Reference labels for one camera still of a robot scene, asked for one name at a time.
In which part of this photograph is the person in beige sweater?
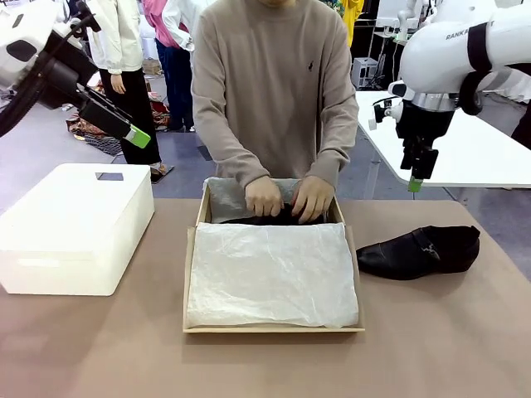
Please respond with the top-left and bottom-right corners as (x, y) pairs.
(191, 0), (360, 190)

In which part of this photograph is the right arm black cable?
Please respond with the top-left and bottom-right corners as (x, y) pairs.
(458, 61), (531, 117)

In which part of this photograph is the person's left hand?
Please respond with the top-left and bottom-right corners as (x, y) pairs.
(290, 176), (335, 225)

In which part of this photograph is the figure in white shirt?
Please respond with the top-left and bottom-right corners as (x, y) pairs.
(161, 0), (217, 53)

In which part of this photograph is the person's right forearm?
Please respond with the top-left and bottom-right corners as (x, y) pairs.
(215, 140), (270, 190)

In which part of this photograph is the black leather shoe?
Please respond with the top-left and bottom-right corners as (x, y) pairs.
(356, 226), (481, 281)
(219, 201), (320, 227)

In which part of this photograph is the white tissue paper sheet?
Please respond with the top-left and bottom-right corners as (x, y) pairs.
(186, 177), (360, 328)

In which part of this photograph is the figure in white jacket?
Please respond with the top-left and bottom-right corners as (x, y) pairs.
(85, 0), (175, 183)

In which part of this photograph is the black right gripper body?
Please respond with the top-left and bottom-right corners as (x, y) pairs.
(396, 102), (455, 144)

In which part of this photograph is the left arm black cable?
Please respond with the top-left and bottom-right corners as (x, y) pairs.
(0, 39), (80, 138)

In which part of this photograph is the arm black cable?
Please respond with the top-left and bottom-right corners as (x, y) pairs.
(458, 61), (531, 117)
(0, 39), (80, 138)

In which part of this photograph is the white curtain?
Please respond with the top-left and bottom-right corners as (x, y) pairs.
(485, 61), (531, 100)

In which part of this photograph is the bystander in black clothes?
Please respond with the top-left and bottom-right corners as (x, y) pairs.
(510, 108), (531, 150)

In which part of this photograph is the white plastic storage box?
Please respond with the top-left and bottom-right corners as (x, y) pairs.
(0, 163), (156, 297)

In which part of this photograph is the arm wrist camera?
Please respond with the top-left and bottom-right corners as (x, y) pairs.
(368, 95), (406, 130)
(53, 0), (103, 47)

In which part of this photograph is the white table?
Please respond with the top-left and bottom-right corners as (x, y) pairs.
(355, 90), (531, 200)

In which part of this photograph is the patterned cloth pile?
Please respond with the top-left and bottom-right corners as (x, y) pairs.
(66, 80), (171, 157)

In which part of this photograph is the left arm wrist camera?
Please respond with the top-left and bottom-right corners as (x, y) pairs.
(53, 0), (103, 47)

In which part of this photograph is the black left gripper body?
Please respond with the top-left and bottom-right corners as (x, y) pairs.
(29, 51), (90, 111)

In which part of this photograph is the brown cardboard shoe box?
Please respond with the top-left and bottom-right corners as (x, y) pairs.
(183, 177), (366, 334)

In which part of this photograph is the yellow garment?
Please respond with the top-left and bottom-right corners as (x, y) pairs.
(342, 0), (366, 46)

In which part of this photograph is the person's left forearm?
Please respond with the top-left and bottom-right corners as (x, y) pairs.
(304, 136), (358, 187)

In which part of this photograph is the figure in pink top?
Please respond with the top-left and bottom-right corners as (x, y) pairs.
(143, 0), (196, 133)

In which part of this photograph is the person's right hand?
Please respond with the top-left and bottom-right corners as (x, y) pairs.
(244, 176), (285, 218)

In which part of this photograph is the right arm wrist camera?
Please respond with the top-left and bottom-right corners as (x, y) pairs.
(368, 95), (406, 130)

